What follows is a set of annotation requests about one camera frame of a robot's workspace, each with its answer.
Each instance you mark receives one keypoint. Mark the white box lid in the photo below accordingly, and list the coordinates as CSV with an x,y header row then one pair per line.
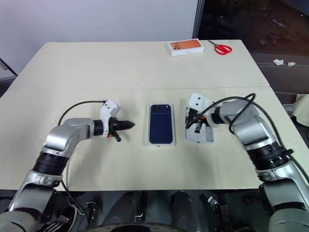
x,y
205,136

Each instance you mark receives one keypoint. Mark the dark blue smartphone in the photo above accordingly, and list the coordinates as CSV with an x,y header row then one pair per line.
x,y
161,124

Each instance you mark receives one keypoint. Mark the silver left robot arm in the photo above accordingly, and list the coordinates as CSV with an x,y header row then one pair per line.
x,y
62,135

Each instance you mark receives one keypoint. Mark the crumpled white paper scrap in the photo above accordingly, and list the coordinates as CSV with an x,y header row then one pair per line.
x,y
278,62
291,64

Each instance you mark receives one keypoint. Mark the grey metal chair leg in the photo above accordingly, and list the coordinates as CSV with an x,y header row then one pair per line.
x,y
8,68

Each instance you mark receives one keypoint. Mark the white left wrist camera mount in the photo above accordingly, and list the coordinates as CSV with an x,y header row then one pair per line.
x,y
109,107

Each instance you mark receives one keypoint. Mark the dark grey bench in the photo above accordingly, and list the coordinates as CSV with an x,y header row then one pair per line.
x,y
282,75

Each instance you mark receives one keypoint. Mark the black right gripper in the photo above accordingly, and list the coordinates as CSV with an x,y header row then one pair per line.
x,y
199,117

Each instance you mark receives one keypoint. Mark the white fabric garment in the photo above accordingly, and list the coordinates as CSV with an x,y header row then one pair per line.
x,y
301,108

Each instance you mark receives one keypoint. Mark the sealed orange phone box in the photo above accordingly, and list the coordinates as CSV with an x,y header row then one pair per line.
x,y
185,47

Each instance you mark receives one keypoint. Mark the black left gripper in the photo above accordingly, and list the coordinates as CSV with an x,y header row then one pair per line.
x,y
113,126

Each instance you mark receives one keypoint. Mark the white box bottom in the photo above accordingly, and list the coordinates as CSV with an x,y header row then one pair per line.
x,y
146,135

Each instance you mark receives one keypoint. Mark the grey window frame post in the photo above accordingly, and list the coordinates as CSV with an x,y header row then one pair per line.
x,y
199,19

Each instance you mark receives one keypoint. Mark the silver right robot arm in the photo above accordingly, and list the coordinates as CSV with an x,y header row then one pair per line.
x,y
251,130

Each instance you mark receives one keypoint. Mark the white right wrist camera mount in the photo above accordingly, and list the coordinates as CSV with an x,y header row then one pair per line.
x,y
199,101

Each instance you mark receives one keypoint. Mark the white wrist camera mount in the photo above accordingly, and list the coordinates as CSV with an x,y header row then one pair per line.
x,y
199,101
109,107

